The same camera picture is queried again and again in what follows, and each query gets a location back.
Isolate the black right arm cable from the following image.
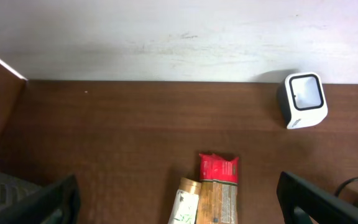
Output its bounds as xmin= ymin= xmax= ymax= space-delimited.
xmin=334 ymin=175 xmax=358 ymax=197

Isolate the white barcode scanner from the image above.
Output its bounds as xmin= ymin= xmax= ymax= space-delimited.
xmin=276 ymin=72 xmax=328 ymax=129

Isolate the orange spaghetti packet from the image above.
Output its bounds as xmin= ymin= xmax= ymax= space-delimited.
xmin=196 ymin=154 xmax=239 ymax=224

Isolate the white bamboo print tube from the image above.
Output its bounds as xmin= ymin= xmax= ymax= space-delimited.
xmin=168 ymin=177 xmax=201 ymax=224

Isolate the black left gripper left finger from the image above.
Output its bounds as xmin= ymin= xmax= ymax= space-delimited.
xmin=0 ymin=175 xmax=80 ymax=224

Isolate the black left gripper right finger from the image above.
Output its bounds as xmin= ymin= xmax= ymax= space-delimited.
xmin=277 ymin=172 xmax=358 ymax=224

